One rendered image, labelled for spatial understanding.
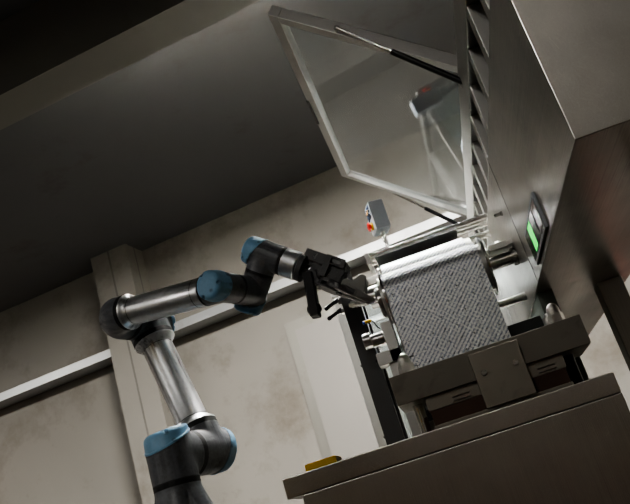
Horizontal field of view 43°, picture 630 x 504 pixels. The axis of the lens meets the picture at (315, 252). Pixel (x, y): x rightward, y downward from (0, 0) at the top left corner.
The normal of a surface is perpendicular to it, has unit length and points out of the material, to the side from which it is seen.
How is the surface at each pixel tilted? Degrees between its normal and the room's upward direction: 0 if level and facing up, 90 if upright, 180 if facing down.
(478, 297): 90
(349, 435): 90
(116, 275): 90
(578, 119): 90
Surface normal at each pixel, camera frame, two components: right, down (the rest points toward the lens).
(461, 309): -0.20, -0.28
